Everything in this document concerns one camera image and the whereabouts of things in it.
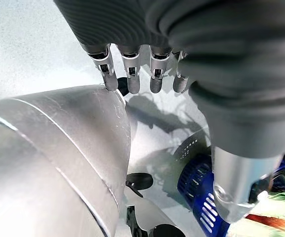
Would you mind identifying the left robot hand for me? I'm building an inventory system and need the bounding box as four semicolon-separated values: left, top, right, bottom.
53;0;285;223

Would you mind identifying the blue plastic basket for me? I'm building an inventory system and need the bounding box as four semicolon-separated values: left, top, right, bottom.
174;134;285;237

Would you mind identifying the green leafy vegetable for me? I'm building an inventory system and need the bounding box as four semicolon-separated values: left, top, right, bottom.
254;191;285;219

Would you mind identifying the red vegetable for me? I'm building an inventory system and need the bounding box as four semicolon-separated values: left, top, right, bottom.
245;213;285;232

